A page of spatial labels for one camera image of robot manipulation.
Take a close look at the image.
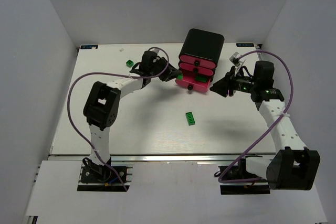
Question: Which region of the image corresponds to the pink drawer with black knob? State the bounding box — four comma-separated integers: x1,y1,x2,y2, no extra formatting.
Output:
179,55,217,69

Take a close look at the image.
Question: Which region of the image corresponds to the small dark green lego cube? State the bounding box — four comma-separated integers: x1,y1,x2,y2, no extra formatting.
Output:
126,60,134,67

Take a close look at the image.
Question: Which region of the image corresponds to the long green lego brick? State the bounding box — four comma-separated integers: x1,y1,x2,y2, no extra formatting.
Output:
195,75,208,83
185,112,195,126

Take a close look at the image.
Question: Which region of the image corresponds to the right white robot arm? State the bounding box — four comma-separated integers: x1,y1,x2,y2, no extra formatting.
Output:
210,61,320,190

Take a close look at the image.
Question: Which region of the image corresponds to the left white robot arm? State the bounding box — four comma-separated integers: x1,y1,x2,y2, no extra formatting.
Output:
83,50,182,166

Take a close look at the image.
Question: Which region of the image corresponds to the blue label sticker right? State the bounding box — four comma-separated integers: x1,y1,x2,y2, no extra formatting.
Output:
236,42,255,47

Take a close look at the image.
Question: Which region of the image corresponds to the blue label sticker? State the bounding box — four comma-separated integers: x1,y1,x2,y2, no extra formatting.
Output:
80,45,98,50
236,42,255,47

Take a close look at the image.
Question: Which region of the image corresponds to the black drawer housing box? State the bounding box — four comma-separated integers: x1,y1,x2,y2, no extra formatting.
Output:
178,28,225,79

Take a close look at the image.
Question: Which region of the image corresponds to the blue label sticker left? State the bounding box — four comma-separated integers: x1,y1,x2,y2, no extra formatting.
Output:
80,45,98,50

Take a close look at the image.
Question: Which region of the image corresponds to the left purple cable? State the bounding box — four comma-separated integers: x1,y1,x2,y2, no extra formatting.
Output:
67,47,170,192

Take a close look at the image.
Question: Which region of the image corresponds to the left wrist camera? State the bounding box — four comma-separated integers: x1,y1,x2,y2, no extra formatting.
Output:
149,47,160,55

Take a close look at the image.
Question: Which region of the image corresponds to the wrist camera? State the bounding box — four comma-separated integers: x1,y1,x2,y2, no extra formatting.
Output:
149,47,160,55
229,52,245,71

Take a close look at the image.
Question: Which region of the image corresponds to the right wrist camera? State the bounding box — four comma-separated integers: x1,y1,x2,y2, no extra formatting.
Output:
229,52,245,71

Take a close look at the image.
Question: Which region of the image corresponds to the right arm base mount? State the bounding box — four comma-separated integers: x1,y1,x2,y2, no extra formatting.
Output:
220,155,270,195

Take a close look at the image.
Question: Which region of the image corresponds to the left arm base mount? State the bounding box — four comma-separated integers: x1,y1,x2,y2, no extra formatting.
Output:
77,157,132,192

